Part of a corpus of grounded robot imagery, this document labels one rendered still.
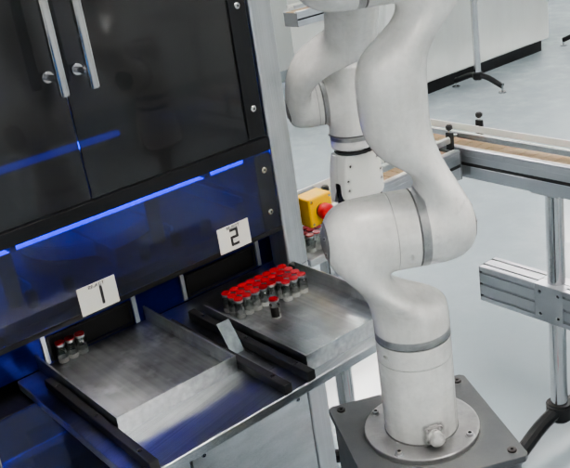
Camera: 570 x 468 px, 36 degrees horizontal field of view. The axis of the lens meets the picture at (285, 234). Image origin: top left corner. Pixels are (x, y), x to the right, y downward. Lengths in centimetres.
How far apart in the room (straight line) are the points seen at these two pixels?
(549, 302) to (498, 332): 87
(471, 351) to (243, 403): 187
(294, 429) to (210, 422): 69
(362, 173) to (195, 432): 55
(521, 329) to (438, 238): 224
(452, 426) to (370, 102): 56
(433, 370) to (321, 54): 54
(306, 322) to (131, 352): 37
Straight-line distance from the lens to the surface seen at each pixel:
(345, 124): 158
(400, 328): 135
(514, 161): 250
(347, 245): 127
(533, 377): 322
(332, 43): 146
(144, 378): 175
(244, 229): 195
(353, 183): 162
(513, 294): 272
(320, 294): 193
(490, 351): 337
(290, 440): 225
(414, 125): 123
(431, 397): 142
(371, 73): 121
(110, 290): 181
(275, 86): 195
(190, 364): 176
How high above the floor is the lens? 175
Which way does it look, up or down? 22 degrees down
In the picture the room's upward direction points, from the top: 9 degrees counter-clockwise
